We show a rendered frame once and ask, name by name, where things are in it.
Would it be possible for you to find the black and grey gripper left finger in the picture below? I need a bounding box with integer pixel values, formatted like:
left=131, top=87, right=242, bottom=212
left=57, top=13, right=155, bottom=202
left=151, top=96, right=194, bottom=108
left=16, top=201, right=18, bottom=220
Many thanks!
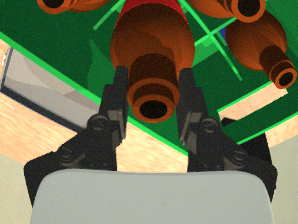
left=23, top=65, right=129, bottom=208

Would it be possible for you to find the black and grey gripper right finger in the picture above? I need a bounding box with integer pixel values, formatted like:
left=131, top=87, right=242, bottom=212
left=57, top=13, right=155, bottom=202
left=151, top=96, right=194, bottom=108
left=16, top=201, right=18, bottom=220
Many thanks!
left=175, top=68, right=278, bottom=203

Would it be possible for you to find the dark green crate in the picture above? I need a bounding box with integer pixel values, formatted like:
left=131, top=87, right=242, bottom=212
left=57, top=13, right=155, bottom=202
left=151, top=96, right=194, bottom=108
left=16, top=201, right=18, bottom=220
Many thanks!
left=0, top=0, right=298, bottom=157

